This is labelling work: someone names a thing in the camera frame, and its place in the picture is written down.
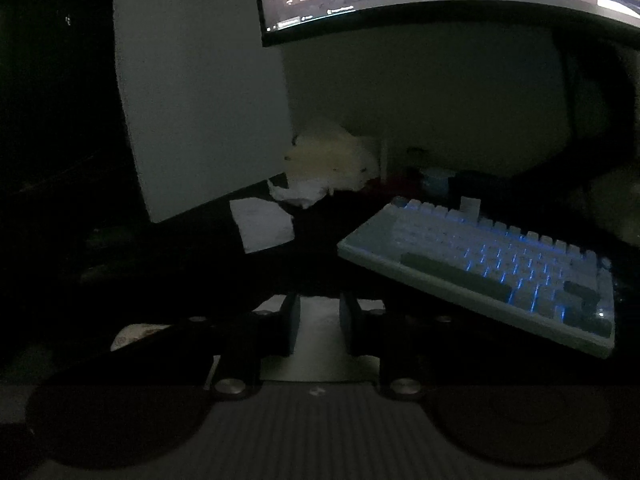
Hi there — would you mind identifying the crumpled white tissue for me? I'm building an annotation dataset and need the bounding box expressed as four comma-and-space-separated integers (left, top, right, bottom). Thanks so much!
267, 177, 332, 209
229, 197, 296, 254

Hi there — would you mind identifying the light blue backlit keyboard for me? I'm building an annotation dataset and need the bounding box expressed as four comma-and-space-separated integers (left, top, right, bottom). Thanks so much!
337, 197, 617, 359

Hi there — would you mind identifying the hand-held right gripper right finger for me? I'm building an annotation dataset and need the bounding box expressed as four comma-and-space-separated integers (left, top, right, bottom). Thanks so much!
340, 294, 541, 401

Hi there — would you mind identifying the floral paper cup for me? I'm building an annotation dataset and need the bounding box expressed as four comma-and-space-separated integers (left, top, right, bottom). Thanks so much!
110, 323, 174, 352

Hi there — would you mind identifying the small pale blue jar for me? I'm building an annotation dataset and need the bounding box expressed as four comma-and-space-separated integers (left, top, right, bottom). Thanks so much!
419, 169, 452, 197

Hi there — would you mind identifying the white upright panel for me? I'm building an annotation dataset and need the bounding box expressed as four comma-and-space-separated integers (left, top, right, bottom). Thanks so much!
114, 0, 296, 224

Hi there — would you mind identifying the pale yellow plush toy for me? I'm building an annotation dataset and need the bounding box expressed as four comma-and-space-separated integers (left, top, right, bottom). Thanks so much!
284, 119, 381, 193

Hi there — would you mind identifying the pale round object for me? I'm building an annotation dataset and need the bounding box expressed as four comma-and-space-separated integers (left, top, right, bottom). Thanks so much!
584, 167, 640, 244

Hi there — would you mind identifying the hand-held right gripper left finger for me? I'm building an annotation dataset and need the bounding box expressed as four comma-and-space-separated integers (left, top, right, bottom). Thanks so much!
100, 294, 301, 401

